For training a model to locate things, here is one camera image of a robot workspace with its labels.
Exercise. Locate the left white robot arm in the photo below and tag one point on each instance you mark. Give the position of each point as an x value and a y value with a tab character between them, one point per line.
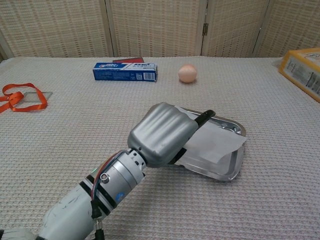
82	205

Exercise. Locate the blue white toothpaste box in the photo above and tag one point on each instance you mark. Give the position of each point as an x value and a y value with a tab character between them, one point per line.
125	73

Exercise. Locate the brown egg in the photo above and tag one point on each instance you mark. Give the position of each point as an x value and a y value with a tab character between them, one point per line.
188	73

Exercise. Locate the yellow cartoon dog tissue pack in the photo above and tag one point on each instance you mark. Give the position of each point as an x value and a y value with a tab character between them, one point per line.
302	72

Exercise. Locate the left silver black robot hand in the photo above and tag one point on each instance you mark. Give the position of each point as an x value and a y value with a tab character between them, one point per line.
160	135

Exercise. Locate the cream woven tablecloth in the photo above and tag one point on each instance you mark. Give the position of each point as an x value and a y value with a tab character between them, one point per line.
75	130

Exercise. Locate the silver metal tray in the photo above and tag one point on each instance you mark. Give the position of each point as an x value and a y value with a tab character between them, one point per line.
225	167

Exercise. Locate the clear plastic badge holder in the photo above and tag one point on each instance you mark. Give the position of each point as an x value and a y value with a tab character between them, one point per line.
31	96

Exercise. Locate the woven bamboo folding screen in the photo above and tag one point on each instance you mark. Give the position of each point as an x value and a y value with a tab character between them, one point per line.
155	27

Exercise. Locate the brass screen hinge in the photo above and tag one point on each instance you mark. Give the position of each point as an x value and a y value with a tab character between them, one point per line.
205	29

